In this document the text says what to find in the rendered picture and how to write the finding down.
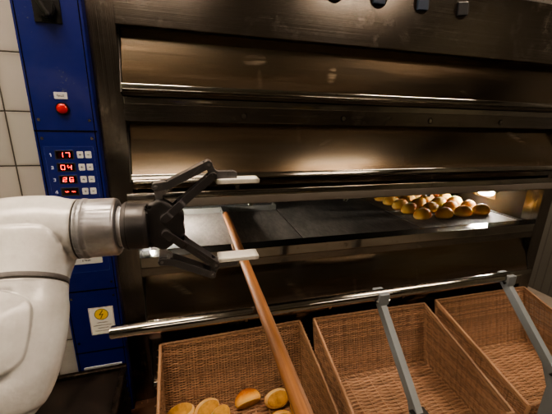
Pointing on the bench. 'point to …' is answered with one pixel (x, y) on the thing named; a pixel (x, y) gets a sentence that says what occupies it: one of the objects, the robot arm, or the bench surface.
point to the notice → (101, 319)
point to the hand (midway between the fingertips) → (250, 218)
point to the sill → (149, 259)
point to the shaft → (300, 402)
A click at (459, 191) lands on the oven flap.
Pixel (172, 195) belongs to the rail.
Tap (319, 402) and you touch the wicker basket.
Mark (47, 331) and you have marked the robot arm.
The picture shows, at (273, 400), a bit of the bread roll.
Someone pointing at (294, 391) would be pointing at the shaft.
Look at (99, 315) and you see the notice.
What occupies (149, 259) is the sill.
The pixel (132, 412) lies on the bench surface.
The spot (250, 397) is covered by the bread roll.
